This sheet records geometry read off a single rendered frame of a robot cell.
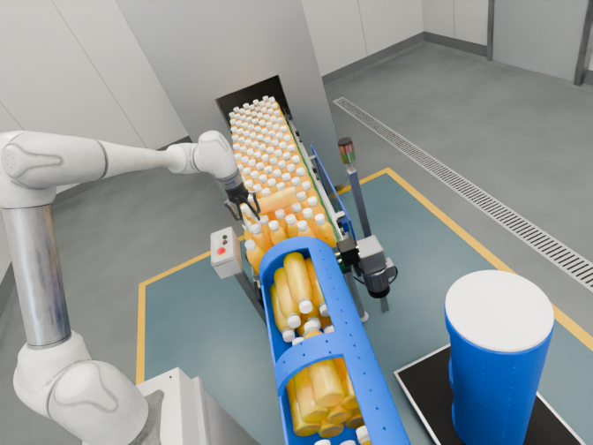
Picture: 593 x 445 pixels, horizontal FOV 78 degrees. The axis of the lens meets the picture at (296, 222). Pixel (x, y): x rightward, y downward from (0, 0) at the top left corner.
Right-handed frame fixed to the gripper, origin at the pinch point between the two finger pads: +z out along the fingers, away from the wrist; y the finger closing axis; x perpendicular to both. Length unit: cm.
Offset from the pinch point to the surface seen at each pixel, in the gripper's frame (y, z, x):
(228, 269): -16.7, 12.5, -8.1
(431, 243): 99, 116, 59
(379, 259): 46, 35, -11
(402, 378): 39, 101, -33
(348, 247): 33.2, 16.1, -16.3
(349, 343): 21, -4, -69
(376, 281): 42, 49, -11
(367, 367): 24, -2, -75
